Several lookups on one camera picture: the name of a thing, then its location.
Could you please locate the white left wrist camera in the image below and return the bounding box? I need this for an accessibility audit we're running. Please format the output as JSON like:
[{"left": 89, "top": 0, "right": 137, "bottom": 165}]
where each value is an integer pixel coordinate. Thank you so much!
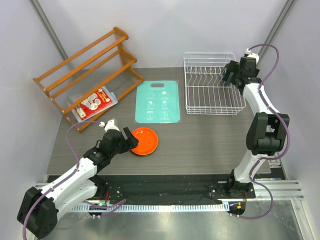
[{"left": 98, "top": 118, "right": 119, "bottom": 132}]

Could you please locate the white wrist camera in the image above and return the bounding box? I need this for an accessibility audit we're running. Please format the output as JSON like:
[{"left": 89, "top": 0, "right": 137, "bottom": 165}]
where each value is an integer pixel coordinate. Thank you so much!
[
  {"left": 98, "top": 118, "right": 119, "bottom": 132},
  {"left": 244, "top": 48, "right": 260, "bottom": 63}
]

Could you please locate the dark teal plate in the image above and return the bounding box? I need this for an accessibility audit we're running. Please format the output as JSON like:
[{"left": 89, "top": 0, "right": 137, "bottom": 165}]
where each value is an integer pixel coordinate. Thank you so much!
[{"left": 221, "top": 72, "right": 233, "bottom": 87}]

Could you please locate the white wire dish rack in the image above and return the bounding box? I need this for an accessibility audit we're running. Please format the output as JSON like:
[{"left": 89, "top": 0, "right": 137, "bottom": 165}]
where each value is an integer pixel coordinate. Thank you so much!
[{"left": 183, "top": 52, "right": 246, "bottom": 116}]

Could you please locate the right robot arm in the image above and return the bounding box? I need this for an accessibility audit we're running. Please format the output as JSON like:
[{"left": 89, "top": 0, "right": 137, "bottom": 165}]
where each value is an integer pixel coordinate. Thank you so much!
[{"left": 208, "top": 53, "right": 290, "bottom": 200}]

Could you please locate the red book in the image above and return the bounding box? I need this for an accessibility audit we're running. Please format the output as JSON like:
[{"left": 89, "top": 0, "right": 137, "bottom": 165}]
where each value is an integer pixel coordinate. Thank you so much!
[{"left": 74, "top": 86, "right": 112, "bottom": 122}]

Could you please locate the orange plate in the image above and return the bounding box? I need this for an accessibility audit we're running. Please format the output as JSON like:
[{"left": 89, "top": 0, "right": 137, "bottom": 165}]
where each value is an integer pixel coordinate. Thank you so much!
[{"left": 130, "top": 127, "right": 159, "bottom": 155}]

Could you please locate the lime green plate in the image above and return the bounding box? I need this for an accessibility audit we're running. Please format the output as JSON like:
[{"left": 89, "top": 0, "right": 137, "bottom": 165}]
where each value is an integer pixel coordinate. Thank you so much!
[{"left": 135, "top": 149, "right": 157, "bottom": 157}]

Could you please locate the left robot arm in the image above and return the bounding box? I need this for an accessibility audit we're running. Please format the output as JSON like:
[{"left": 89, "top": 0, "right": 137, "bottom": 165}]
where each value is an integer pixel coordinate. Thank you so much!
[{"left": 17, "top": 126, "right": 139, "bottom": 240}]

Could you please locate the teal shirt folding board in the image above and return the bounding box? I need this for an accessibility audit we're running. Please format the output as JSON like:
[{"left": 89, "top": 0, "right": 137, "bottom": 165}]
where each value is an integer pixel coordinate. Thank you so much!
[{"left": 135, "top": 80, "right": 181, "bottom": 124}]

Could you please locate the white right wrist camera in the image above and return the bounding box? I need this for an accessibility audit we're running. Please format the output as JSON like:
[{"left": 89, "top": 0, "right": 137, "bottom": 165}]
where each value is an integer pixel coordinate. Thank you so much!
[{"left": 244, "top": 48, "right": 260, "bottom": 63}]

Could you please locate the orange wooden shelf rack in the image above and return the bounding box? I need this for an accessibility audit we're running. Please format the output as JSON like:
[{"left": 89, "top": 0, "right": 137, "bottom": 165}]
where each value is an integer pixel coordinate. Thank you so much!
[{"left": 33, "top": 26, "right": 144, "bottom": 133}]

